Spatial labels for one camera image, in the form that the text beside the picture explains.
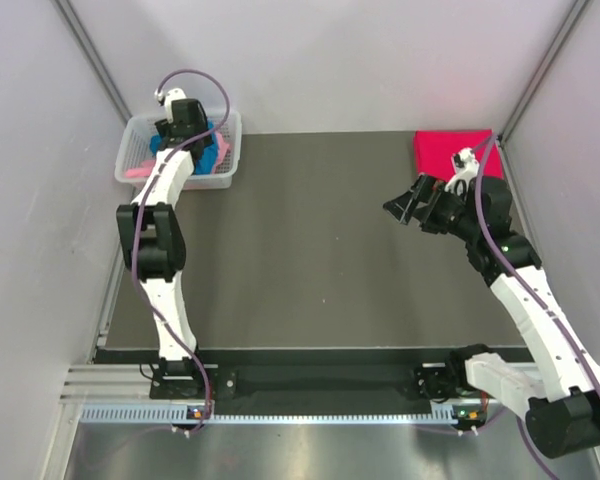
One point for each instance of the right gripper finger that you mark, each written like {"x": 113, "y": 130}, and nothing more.
{"x": 401, "y": 208}
{"x": 421, "y": 189}

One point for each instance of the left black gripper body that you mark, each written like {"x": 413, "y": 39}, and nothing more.
{"x": 163, "y": 127}

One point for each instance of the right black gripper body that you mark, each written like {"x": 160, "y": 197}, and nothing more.
{"x": 447, "y": 214}

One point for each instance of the blue t shirt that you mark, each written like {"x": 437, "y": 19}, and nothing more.
{"x": 158, "y": 139}

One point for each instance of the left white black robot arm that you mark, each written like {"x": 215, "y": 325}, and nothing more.
{"x": 154, "y": 249}

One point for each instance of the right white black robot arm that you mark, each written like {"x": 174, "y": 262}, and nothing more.
{"x": 560, "y": 409}

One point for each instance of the folded red t shirt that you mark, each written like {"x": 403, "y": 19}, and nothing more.
{"x": 433, "y": 150}

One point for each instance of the white plastic basket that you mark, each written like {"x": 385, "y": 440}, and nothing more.
{"x": 135, "y": 148}

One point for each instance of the pink t shirt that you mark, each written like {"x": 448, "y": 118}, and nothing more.
{"x": 140, "y": 170}

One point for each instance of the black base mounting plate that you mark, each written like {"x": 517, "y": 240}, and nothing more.
{"x": 311, "y": 382}

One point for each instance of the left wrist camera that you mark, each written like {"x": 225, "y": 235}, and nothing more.
{"x": 166, "y": 99}

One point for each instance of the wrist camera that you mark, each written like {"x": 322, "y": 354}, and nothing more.
{"x": 466, "y": 168}
{"x": 166, "y": 99}

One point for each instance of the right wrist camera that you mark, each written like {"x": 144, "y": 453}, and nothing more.
{"x": 466, "y": 168}

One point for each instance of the slotted grey cable duct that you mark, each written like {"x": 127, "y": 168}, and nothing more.
{"x": 182, "y": 414}

